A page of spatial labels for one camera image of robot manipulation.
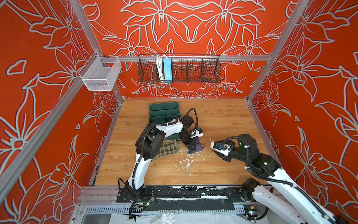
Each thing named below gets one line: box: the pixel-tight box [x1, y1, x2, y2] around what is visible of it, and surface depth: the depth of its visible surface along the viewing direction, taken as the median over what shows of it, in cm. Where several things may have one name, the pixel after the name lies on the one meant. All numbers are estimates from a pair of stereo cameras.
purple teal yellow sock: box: [188, 136, 205, 155], surface depth 89 cm
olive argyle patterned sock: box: [154, 140, 180, 159], surface depth 92 cm
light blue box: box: [163, 57, 173, 81], surface depth 92 cm
